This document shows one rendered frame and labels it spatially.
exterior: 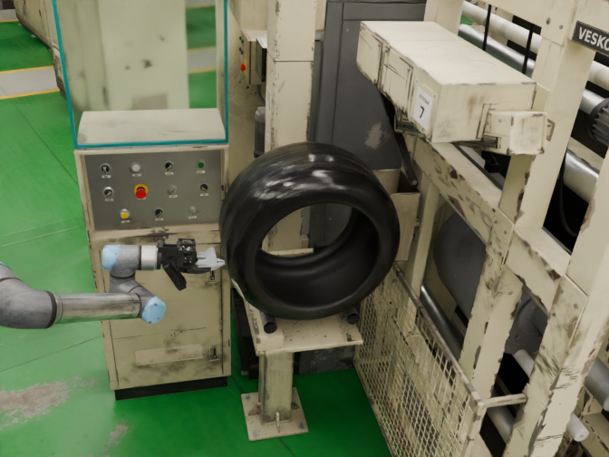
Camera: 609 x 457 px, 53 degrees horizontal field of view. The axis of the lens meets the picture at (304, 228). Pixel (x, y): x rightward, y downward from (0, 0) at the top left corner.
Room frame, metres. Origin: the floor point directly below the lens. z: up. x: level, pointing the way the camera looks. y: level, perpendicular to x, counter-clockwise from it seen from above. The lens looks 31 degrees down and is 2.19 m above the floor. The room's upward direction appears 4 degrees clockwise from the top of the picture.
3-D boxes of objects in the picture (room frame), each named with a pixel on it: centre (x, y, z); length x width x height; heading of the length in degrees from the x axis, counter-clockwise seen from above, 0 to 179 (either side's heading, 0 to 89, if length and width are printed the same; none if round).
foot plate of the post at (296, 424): (1.94, 0.08, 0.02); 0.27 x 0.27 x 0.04; 15
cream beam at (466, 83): (1.66, -0.32, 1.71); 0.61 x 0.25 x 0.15; 15
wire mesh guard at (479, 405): (1.57, -0.38, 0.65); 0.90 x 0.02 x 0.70; 15
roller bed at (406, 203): (2.01, -0.31, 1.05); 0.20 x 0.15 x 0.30; 15
